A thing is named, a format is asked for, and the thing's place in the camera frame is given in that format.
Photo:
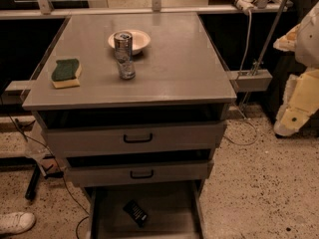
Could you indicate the middle grey drawer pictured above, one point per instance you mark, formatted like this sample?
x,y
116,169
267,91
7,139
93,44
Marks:
x,y
139,173

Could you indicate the bottom open grey drawer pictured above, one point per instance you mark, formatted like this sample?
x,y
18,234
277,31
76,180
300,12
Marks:
x,y
168,210

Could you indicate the top grey drawer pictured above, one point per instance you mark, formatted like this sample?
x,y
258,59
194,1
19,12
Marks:
x,y
103,140

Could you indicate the grey drawer cabinet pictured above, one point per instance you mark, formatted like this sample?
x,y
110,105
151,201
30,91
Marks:
x,y
134,106

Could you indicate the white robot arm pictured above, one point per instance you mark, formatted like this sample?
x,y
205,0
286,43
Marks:
x,y
307,42

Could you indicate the metal diagonal rod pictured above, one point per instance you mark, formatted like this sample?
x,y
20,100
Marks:
x,y
262,4

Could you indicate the silver drink can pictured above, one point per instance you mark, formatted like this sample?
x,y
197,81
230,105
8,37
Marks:
x,y
124,54

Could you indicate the black bar on floor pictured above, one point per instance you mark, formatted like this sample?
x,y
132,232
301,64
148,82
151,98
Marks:
x,y
31,189

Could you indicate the white sneaker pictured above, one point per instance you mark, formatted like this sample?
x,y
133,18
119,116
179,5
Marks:
x,y
16,222

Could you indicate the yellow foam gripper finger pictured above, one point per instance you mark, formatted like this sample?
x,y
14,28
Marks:
x,y
300,102
287,42

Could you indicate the grey side bracket block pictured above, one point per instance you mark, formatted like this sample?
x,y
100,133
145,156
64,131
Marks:
x,y
250,83

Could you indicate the green yellow sponge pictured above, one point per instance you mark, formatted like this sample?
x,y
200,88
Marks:
x,y
66,74

